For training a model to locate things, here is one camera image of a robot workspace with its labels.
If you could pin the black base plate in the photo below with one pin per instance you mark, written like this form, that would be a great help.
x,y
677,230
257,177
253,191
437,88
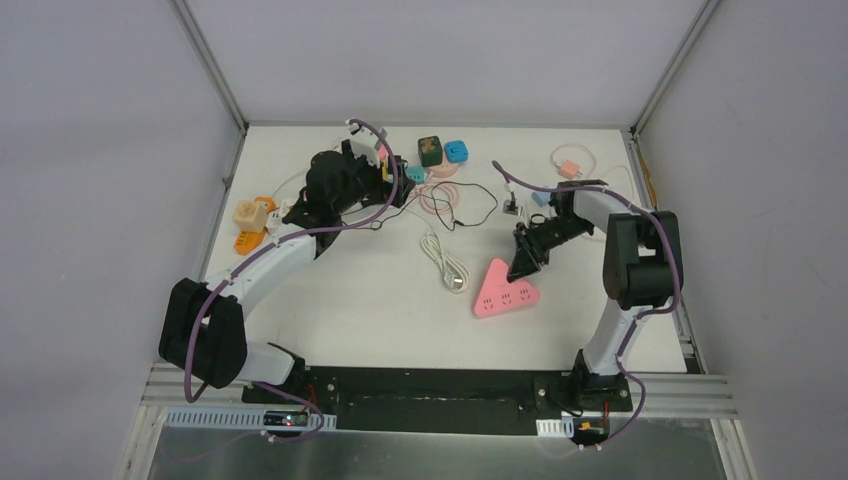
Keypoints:
x,y
454,401

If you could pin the pink charger plug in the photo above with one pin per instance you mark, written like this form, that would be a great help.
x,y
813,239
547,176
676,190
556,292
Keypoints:
x,y
570,170

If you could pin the teal power strip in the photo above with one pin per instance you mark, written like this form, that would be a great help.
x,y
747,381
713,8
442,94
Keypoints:
x,y
416,175

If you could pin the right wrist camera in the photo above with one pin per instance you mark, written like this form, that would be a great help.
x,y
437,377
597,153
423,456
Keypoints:
x,y
512,206

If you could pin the pink round socket base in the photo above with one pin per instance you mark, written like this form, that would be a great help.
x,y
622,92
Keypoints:
x,y
442,171

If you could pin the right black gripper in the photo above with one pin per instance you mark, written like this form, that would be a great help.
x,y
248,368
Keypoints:
x,y
529,254

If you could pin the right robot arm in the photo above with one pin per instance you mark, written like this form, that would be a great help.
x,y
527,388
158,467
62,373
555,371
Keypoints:
x,y
641,275

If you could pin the beige cube adapter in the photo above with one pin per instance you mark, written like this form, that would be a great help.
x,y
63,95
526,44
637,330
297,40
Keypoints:
x,y
250,216

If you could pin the dark green cube adapter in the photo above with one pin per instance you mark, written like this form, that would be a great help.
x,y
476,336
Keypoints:
x,y
430,151

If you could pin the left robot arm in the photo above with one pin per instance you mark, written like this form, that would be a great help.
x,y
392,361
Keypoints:
x,y
204,327

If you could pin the blue cube adapter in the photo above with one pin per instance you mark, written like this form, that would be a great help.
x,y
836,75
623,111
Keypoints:
x,y
456,151

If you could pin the orange power strip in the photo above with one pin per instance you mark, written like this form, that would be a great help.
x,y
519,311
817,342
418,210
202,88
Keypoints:
x,y
246,242

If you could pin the white cube adapter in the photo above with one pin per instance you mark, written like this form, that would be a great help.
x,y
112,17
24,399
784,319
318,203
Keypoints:
x,y
275,217

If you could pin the blue charger plug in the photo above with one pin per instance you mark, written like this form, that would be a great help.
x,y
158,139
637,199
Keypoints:
x,y
542,198

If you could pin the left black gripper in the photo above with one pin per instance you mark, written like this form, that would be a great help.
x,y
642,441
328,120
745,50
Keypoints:
x,y
389,183

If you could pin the pink triangular power strip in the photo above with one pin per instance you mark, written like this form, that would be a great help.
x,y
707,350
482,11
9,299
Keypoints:
x,y
497,295

